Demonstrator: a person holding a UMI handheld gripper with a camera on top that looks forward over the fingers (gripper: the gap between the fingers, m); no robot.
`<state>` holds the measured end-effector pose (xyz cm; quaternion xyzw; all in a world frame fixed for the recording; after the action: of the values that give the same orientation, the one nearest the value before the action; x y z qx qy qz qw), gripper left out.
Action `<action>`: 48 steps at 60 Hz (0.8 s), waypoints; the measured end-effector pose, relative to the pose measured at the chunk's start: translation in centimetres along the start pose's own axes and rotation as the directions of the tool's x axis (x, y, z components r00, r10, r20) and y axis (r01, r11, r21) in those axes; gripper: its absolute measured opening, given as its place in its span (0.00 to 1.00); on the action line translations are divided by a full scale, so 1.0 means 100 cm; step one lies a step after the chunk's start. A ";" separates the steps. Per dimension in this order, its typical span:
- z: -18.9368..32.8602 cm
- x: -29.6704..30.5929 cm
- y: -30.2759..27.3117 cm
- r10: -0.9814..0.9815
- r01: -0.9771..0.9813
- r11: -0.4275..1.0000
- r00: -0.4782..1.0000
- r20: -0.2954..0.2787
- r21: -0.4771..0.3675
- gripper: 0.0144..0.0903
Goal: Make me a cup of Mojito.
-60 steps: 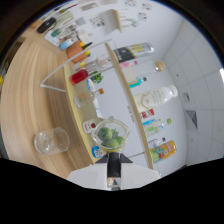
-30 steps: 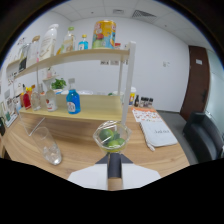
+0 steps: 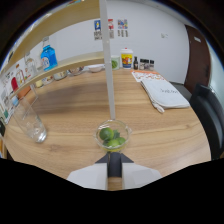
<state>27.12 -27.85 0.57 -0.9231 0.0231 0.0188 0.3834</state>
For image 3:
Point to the two-tier wooden shelf rack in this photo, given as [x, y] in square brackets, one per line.
[106, 60]

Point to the clear bottle with orange cap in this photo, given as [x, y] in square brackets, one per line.
[20, 76]

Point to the black chair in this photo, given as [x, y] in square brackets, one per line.
[210, 123]

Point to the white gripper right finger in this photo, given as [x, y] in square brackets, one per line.
[140, 175]

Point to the white cloth pouch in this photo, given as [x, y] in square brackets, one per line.
[166, 95]

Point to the multicolour poster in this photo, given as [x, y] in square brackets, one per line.
[122, 28]

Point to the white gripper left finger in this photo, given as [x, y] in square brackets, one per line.
[90, 176]

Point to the clear drinking glass with ice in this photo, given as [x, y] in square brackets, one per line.
[31, 121]

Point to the small dark bottle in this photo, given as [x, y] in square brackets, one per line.
[135, 63]

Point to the blue and yellow poster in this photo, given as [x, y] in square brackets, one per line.
[97, 29]

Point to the wide white bowl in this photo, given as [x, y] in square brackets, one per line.
[95, 68]

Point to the red poster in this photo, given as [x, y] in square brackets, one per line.
[111, 28]

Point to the small spice jar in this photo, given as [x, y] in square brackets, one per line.
[141, 64]
[146, 64]
[151, 65]

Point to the blue liquid bottle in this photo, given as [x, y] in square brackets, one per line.
[49, 57]

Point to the glass bowl of limes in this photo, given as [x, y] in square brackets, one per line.
[111, 136]

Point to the orange printed booklet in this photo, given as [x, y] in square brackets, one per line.
[146, 75]

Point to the brown door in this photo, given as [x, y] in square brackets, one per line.
[198, 58]

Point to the yellow tub with white lid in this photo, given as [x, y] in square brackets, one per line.
[127, 59]

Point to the blue patterned bowl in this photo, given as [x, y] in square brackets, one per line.
[60, 75]

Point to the clear bottle with red label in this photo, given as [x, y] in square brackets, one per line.
[30, 66]

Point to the green and white mug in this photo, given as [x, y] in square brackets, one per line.
[115, 62]

